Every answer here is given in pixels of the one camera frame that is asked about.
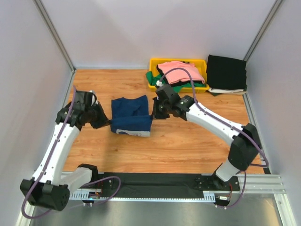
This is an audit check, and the navy blue t shirt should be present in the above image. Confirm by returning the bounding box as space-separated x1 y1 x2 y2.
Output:
111 95 152 137

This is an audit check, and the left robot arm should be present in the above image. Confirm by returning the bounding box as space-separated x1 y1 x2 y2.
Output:
20 90 110 211

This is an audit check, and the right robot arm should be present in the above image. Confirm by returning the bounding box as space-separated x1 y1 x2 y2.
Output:
152 85 261 190

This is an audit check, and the pink t shirt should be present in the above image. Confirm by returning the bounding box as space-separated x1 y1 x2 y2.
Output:
156 61 204 84

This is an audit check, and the green t shirt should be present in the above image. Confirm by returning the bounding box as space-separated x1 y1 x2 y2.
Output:
145 71 209 93

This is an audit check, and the white folded t shirt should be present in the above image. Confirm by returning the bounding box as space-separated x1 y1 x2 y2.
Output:
208 88 244 94

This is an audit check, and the yellow plastic bin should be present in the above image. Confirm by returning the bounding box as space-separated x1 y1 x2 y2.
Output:
148 58 210 93

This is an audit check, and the black folded t shirt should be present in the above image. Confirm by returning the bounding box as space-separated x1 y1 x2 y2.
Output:
206 55 246 90

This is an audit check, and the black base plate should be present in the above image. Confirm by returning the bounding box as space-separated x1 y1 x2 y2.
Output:
94 172 240 198

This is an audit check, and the grey slotted cable duct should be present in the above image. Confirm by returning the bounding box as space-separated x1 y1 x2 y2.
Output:
69 189 215 203

